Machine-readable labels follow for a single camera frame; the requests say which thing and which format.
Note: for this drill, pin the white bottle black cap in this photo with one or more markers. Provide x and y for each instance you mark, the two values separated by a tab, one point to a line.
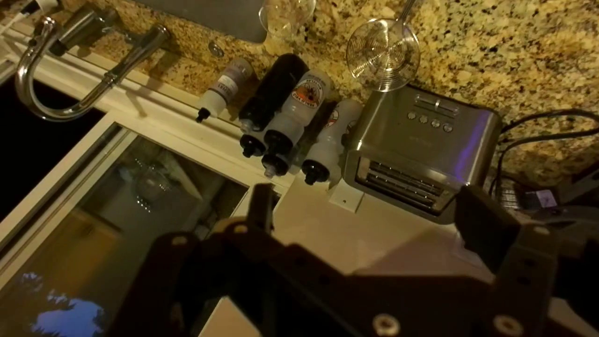
329	141

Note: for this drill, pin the chrome kitchen faucet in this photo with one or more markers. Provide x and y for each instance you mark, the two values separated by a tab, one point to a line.
112	78

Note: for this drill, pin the stainless steel toaster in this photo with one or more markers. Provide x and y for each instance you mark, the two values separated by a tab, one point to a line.
423	138

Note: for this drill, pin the white wall outlet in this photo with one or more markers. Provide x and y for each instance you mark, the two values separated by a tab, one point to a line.
346	197

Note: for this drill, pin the clear glass cup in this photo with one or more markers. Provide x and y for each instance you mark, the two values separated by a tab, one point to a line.
374	38

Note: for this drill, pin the stainless steel sink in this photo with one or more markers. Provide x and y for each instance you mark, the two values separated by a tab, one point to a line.
206	16

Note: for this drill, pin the clear drinking glass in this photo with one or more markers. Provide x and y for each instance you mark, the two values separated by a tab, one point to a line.
286	12

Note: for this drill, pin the white framed window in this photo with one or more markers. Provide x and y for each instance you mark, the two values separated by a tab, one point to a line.
123	207

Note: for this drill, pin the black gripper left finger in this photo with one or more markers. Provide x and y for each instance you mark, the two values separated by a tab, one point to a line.
260	207

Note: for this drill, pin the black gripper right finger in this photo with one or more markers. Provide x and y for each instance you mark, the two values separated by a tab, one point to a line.
487	227

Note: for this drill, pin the small white bottle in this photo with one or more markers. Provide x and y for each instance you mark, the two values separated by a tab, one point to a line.
225	87

